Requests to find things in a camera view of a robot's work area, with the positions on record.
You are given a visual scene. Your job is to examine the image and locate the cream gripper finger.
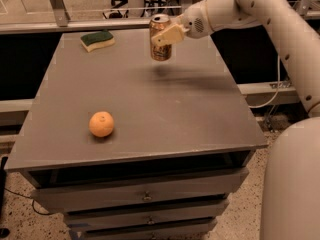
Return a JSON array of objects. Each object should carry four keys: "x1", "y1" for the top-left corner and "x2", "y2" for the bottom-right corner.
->
[{"x1": 151, "y1": 23, "x2": 189, "y2": 46}]

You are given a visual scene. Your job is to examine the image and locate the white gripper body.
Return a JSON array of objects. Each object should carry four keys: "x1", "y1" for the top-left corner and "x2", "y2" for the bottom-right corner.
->
[{"x1": 177, "y1": 2, "x2": 213, "y2": 39}]

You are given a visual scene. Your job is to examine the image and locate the orange soda can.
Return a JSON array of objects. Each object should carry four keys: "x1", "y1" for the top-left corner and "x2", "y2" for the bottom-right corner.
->
[{"x1": 149, "y1": 14, "x2": 172, "y2": 61}]

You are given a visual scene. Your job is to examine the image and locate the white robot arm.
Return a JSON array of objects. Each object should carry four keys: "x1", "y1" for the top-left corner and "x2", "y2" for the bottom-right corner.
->
[{"x1": 151, "y1": 0, "x2": 320, "y2": 240}]

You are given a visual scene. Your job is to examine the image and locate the green and yellow sponge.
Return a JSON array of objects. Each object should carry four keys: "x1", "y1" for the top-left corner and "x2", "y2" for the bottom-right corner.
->
[{"x1": 80, "y1": 30, "x2": 115, "y2": 53}]

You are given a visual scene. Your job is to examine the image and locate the grey drawer cabinet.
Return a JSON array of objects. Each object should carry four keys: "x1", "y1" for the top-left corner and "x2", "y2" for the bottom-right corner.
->
[{"x1": 3, "y1": 24, "x2": 269, "y2": 240}]

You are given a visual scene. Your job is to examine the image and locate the metal railing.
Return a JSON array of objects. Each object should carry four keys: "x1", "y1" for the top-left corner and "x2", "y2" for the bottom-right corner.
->
[{"x1": 0, "y1": 0, "x2": 320, "y2": 36}]

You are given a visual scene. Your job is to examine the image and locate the orange fruit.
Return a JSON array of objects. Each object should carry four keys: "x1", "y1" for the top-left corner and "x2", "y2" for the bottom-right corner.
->
[{"x1": 89, "y1": 111, "x2": 114, "y2": 137}]

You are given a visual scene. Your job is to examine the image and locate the top grey drawer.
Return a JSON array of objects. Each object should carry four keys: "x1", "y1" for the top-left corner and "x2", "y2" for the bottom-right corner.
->
[{"x1": 32, "y1": 167, "x2": 249, "y2": 213}]

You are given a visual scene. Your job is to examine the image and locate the grey drawer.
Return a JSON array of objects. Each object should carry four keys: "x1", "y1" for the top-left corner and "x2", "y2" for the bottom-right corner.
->
[
  {"x1": 32, "y1": 167, "x2": 249, "y2": 213},
  {"x1": 70, "y1": 217, "x2": 217, "y2": 240},
  {"x1": 64, "y1": 196, "x2": 229, "y2": 231}
]

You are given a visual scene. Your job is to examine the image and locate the middle grey drawer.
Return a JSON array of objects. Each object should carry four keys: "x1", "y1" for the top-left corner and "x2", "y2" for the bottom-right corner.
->
[{"x1": 64, "y1": 196, "x2": 229, "y2": 231}]

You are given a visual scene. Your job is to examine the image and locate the bottom grey drawer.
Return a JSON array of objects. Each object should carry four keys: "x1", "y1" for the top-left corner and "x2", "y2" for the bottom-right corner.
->
[{"x1": 70, "y1": 217, "x2": 217, "y2": 240}]

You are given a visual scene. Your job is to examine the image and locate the white cable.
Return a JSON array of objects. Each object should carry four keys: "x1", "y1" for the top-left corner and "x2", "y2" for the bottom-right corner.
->
[{"x1": 248, "y1": 55, "x2": 282, "y2": 109}]

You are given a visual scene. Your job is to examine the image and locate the black floor cable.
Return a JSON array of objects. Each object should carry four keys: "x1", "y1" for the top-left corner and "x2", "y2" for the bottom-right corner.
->
[{"x1": 3, "y1": 187, "x2": 56, "y2": 217}]

